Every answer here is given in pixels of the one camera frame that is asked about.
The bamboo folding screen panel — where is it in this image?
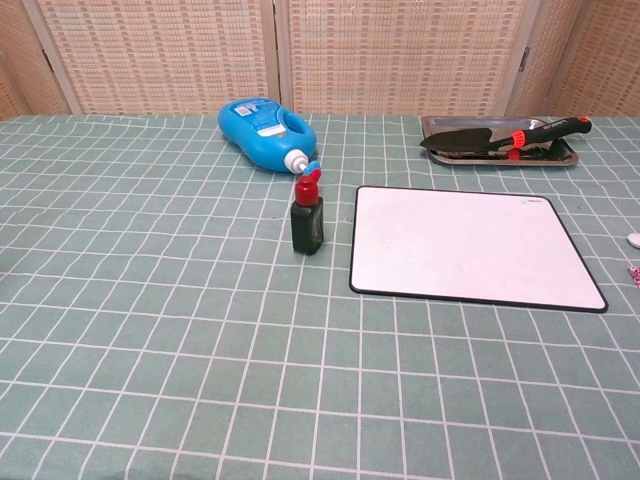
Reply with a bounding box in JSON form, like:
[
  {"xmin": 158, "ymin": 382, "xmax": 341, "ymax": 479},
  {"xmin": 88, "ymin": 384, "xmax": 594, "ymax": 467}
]
[
  {"xmin": 24, "ymin": 0, "xmax": 281, "ymax": 117},
  {"xmin": 0, "ymin": 0, "xmax": 71, "ymax": 121},
  {"xmin": 509, "ymin": 0, "xmax": 640, "ymax": 119},
  {"xmin": 274, "ymin": 0, "xmax": 531, "ymax": 117}
]

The black ink bottle red cap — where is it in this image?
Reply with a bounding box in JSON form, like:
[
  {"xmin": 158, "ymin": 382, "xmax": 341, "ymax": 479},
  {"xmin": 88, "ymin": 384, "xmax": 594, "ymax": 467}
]
[{"xmin": 290, "ymin": 178, "xmax": 324, "ymax": 257}]

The steel rectangular tray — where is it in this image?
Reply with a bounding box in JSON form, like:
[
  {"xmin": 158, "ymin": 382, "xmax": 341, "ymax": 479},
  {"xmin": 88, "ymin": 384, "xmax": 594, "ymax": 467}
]
[{"xmin": 419, "ymin": 114, "xmax": 580, "ymax": 168}]

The blue detergent bottle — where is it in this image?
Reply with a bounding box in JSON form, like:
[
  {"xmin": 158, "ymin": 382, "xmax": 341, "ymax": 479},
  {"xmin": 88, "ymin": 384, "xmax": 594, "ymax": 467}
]
[{"xmin": 217, "ymin": 97, "xmax": 318, "ymax": 175}]

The black garden trowel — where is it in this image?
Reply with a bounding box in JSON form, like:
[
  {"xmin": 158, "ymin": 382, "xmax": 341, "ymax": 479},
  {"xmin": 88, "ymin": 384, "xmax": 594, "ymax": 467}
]
[{"xmin": 418, "ymin": 115, "xmax": 593, "ymax": 154}]

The white mat with black edge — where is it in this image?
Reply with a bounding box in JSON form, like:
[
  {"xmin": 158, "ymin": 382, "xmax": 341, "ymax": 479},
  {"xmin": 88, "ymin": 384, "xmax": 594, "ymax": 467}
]
[{"xmin": 348, "ymin": 185, "xmax": 610, "ymax": 314}]

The green checked tablecloth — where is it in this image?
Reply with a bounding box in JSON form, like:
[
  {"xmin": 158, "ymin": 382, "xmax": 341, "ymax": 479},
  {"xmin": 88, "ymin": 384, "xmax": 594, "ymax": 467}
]
[{"xmin": 0, "ymin": 113, "xmax": 640, "ymax": 480}]

